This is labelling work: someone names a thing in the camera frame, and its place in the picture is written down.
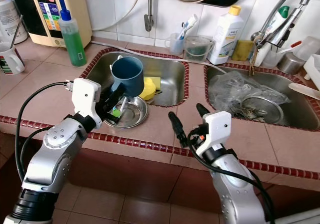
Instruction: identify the round steel plate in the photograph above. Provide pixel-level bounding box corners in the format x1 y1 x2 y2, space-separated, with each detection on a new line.
105 96 150 129

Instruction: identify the teal blue mug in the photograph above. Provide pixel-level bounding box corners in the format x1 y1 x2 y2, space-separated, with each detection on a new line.
111 56 145 98

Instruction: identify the yellow plastic bowl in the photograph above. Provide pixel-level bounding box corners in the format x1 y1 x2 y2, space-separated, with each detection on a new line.
142 77 161 101

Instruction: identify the steel kitchen faucet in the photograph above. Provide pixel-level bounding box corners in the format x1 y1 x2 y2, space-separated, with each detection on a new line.
250 0 315 77

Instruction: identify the clear plastic bag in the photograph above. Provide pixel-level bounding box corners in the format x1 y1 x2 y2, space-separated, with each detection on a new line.
207 73 291 115

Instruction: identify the steel sink basin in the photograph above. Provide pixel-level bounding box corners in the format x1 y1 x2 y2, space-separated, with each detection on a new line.
80 51 191 108
204 64 320 132

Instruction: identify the steel strainer bowl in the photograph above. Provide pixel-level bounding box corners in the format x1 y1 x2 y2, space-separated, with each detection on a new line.
240 96 286 125

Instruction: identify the green soap bottle blue pump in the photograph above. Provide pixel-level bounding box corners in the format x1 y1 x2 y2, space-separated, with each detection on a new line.
58 10 88 68

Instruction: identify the plain yellow sponge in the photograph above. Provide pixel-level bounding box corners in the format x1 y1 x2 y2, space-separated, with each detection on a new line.
231 40 256 62

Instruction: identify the clear toothbrush cup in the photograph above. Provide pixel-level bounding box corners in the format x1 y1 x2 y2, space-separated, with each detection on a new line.
165 32 186 54

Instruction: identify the white detergent bottle yellow cap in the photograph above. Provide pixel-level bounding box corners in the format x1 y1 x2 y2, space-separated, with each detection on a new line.
207 5 243 65

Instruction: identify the blue white toothbrush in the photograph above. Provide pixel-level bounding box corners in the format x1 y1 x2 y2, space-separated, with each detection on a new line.
178 14 199 39

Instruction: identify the beige water ioniser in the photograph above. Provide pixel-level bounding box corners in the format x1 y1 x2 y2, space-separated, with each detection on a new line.
7 0 93 48

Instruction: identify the small steel cup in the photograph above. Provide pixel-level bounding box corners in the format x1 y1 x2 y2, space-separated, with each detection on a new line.
277 52 305 75

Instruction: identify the white plastic ladle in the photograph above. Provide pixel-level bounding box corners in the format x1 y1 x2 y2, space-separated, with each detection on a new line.
288 83 320 102

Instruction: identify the white printed mug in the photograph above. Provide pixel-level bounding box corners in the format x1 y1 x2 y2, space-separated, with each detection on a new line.
0 43 27 76

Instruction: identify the steel spoon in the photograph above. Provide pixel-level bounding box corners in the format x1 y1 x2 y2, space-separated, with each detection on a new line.
14 15 28 49

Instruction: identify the white dish rack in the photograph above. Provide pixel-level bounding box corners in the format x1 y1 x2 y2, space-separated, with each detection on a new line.
302 54 320 92

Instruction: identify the white bottle green cap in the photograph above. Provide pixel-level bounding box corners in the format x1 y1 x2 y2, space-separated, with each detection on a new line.
255 6 292 67

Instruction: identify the large white plastic jar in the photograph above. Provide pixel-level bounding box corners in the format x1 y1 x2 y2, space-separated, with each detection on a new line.
0 0 28 47

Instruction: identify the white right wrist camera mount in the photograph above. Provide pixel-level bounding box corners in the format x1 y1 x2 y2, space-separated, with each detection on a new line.
195 111 232 157

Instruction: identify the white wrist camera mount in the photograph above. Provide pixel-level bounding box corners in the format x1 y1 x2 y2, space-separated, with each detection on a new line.
71 78 103 119
195 111 232 157

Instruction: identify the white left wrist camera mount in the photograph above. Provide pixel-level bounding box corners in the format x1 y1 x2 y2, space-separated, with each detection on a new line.
71 78 103 119

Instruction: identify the beige water hose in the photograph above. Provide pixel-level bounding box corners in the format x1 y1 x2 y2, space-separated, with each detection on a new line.
91 0 142 32

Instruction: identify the beige wall tap steel spout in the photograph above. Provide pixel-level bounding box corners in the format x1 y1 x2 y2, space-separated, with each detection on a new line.
134 0 156 33

